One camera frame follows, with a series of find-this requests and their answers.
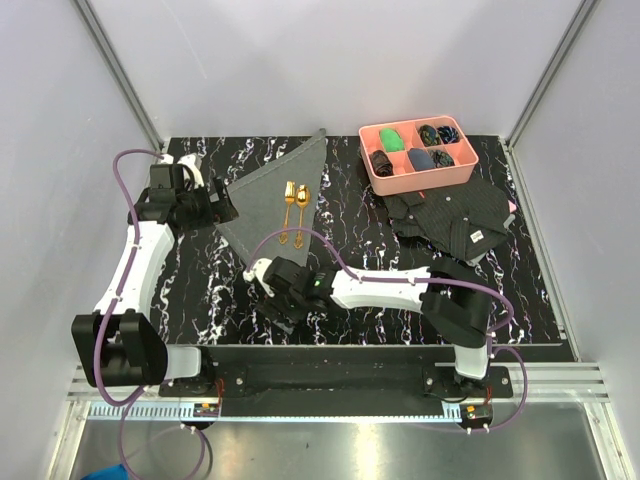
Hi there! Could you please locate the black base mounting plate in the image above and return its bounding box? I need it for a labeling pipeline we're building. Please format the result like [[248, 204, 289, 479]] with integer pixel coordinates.
[[160, 345, 514, 420]]

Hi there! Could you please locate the green rolled cloth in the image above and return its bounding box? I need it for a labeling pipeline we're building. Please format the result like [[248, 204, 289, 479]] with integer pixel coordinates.
[[379, 128, 405, 152]]

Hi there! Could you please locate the teal paisley rolled tie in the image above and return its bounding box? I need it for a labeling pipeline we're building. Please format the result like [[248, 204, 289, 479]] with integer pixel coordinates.
[[429, 150, 455, 168]]

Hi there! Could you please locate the navy striped rolled tie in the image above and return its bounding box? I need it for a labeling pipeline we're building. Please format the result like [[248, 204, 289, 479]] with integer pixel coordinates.
[[437, 125, 460, 144]]

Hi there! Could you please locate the blue-grey rolled cloth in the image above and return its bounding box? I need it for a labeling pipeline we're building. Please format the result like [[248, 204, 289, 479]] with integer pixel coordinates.
[[407, 148, 435, 172]]

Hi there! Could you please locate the brown patterned rolled tie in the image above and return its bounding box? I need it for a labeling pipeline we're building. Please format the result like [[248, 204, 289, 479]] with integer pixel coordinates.
[[369, 150, 394, 178]]

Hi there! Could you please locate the pink divided organizer box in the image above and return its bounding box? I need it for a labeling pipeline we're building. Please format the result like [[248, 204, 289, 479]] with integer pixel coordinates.
[[359, 116, 478, 196]]

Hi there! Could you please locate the dark striped button shirt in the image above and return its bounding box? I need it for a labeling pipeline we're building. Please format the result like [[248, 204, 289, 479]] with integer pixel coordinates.
[[383, 175, 512, 264]]

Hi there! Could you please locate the gold fork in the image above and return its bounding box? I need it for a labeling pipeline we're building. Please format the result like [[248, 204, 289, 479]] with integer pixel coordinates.
[[279, 181, 297, 245]]

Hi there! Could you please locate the olive floral rolled tie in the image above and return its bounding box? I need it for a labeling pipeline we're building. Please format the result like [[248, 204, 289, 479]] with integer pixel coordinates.
[[418, 124, 441, 147]]

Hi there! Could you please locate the blue cloth scrap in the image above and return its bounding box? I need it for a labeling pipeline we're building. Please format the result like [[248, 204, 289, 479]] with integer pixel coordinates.
[[81, 464, 129, 480]]

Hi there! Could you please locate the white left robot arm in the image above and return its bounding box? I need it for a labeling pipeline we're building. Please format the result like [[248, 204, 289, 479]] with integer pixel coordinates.
[[71, 154, 238, 396]]

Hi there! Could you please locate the gold spoon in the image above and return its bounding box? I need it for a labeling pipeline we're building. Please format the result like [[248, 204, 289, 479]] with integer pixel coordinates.
[[293, 185, 311, 249]]

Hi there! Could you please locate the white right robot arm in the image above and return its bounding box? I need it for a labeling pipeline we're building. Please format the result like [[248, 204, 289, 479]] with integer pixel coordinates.
[[244, 257, 499, 397]]

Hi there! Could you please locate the grey cloth napkin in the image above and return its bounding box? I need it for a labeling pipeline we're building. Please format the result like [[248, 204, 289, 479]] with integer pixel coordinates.
[[218, 129, 327, 263]]

